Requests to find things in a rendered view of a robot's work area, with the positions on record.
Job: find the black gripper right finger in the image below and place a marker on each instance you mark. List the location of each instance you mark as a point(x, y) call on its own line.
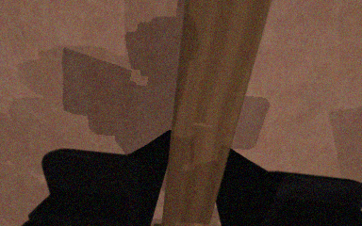
point(252, 196)

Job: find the long wooden board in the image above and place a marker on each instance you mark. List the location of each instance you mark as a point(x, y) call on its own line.
point(219, 43)

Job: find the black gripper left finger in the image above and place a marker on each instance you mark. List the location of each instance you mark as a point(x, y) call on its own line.
point(138, 175)

